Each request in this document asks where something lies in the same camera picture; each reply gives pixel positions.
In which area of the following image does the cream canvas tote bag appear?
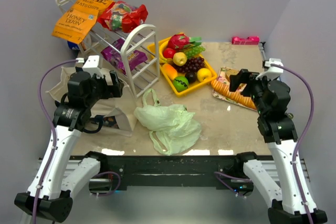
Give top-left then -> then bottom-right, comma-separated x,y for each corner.
47,67 -> 137,137

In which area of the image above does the orange kettle chips bag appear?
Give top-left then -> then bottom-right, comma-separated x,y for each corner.
52,0 -> 114,44

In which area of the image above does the light green plastic bag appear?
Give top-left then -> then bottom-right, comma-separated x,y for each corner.
134,89 -> 202,156

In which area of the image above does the red gummy candy bag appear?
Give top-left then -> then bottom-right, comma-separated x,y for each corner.
97,1 -> 148,33

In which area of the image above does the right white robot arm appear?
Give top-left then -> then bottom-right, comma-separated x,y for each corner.
229,69 -> 328,223

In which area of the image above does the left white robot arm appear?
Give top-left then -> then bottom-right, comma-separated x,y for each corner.
14,70 -> 124,223

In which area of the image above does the brown bread slice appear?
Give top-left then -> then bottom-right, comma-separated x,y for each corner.
225,69 -> 239,81

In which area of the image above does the long baguette loaf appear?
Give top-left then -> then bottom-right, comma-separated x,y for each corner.
211,80 -> 256,110

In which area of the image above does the floral bread tray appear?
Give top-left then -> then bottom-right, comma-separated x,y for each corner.
211,67 -> 256,111

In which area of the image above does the yellow apple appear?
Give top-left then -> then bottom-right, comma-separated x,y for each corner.
197,68 -> 212,82

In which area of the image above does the purple snack bag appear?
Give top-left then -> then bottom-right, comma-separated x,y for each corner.
100,38 -> 148,75

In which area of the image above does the white metal shelf rack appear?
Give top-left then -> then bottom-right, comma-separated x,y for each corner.
55,0 -> 160,98

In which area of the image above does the pink box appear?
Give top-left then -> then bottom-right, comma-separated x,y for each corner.
232,36 -> 260,45

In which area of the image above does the blue white can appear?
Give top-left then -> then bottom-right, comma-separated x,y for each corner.
67,41 -> 80,51

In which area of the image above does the purple grape bunch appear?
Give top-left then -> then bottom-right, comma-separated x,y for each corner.
173,57 -> 205,73

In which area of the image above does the green grape bunch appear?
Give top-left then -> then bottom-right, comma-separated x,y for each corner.
184,45 -> 205,59

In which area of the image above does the green toy watermelon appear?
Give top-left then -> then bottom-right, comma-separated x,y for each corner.
173,76 -> 189,92

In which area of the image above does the yellow plastic fruit tray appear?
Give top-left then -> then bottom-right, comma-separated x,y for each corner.
147,37 -> 217,97

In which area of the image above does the orange mango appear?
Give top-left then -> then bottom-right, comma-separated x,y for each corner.
162,63 -> 178,81

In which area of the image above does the yellow pear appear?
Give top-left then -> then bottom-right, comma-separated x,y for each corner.
173,52 -> 187,66

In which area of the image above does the red apple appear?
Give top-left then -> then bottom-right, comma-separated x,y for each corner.
162,48 -> 176,59

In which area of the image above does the yellow banana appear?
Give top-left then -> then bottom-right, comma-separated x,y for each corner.
159,38 -> 173,64

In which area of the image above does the pink dragon fruit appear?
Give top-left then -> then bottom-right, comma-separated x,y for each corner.
167,33 -> 202,51

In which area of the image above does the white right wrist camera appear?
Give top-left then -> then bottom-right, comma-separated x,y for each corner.
256,58 -> 284,80

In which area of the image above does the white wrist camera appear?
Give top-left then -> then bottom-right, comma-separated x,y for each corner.
256,58 -> 284,80
76,55 -> 109,79

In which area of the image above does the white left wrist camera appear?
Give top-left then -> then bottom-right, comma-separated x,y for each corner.
76,55 -> 109,79

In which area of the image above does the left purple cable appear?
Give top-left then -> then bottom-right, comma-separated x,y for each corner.
31,59 -> 121,224

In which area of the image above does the purple cable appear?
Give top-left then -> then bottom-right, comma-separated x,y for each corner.
214,63 -> 316,224
31,59 -> 121,224

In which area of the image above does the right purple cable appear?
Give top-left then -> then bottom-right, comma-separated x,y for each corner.
214,63 -> 316,224

